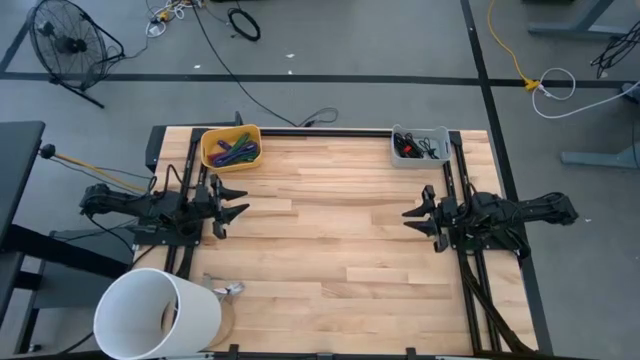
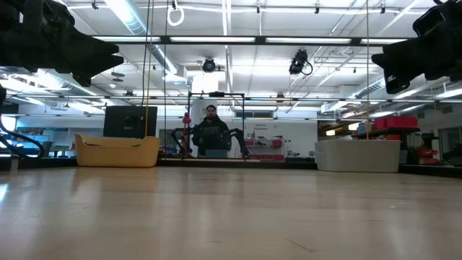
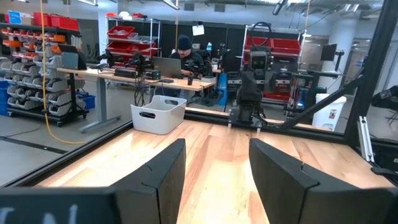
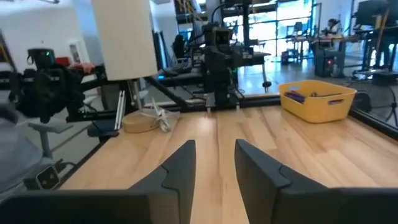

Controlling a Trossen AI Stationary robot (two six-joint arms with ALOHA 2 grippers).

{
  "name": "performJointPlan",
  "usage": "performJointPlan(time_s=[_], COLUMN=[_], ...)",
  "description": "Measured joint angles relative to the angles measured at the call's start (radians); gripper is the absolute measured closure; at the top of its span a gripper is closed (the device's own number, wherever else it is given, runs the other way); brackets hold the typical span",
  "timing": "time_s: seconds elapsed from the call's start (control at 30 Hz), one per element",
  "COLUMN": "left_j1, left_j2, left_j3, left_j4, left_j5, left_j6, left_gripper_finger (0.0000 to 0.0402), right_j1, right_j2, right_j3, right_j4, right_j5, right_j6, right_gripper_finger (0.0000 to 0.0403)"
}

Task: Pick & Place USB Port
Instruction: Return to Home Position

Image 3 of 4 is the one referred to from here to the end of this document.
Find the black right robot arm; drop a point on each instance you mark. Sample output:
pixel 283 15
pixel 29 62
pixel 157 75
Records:
pixel 245 113

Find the grey-legged desk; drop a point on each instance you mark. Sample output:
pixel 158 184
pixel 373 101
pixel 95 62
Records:
pixel 180 84

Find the blue plastic bin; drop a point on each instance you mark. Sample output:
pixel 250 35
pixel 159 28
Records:
pixel 87 101

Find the black chair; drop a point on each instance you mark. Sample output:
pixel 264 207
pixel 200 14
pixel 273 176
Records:
pixel 385 98

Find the grey laptop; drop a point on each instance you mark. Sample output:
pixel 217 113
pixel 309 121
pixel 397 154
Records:
pixel 168 67

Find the silver metal bracket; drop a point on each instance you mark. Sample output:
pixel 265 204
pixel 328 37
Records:
pixel 365 140

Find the black rack of parts bins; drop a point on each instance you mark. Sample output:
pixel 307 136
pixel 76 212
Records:
pixel 28 77

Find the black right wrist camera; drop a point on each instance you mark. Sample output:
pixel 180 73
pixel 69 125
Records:
pixel 258 60

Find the black aluminium table frame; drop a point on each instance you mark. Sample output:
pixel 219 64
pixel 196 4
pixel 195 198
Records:
pixel 373 62

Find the black monitor on arm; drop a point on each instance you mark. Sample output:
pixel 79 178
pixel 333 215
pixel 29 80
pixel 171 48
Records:
pixel 328 52

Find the pale grey plastic bin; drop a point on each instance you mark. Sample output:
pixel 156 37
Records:
pixel 161 121

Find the blue container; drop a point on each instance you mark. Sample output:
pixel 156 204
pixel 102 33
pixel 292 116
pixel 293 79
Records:
pixel 222 88

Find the black robot equipment on desk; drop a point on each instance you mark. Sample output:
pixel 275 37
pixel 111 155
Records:
pixel 140 62

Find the red plastic bin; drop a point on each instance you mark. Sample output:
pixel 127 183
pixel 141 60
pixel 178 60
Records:
pixel 42 19
pixel 65 23

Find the white trash bin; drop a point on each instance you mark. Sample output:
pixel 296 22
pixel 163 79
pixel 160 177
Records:
pixel 329 115

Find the white paper sign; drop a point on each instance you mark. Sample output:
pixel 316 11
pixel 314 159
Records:
pixel 198 30

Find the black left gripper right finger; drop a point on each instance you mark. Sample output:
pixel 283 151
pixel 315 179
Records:
pixel 280 186

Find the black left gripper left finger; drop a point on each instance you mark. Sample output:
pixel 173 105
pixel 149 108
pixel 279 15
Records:
pixel 161 193

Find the person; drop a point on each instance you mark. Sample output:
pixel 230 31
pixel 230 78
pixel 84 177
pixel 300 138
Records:
pixel 186 57

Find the metal shelf with red bins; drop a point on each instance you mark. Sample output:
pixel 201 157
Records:
pixel 121 32
pixel 286 46

